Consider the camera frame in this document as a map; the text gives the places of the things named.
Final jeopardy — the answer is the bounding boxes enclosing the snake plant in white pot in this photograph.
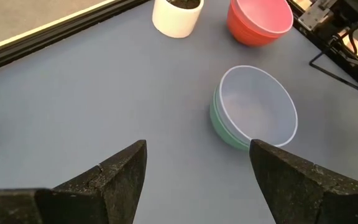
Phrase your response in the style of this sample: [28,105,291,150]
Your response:
[152,0,205,39]

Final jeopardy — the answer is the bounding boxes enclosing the large blue plastic bowl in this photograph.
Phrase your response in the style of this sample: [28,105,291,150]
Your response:
[218,65,299,148]

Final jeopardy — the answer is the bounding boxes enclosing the black metal table frame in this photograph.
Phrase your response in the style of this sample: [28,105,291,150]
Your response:
[0,0,358,95]

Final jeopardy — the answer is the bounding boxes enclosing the silver metal corner plate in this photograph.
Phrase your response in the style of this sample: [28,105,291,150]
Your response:
[297,0,331,32]

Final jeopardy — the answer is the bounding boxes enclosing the large pink plastic bowl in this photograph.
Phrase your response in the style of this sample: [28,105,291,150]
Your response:
[231,0,295,36]

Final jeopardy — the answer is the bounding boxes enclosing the blue table mat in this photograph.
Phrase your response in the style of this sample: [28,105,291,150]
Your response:
[0,0,358,224]

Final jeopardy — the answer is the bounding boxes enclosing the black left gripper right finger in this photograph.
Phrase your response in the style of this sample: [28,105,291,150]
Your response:
[249,139,358,224]

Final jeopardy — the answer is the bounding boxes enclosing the large orange red bowl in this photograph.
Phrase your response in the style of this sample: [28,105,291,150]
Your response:
[226,0,284,48]

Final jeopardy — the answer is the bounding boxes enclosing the large teal green bowl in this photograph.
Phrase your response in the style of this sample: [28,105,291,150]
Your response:
[209,85,252,152]

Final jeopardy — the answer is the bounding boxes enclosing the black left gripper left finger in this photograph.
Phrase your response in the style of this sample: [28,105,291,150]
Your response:
[0,139,148,224]

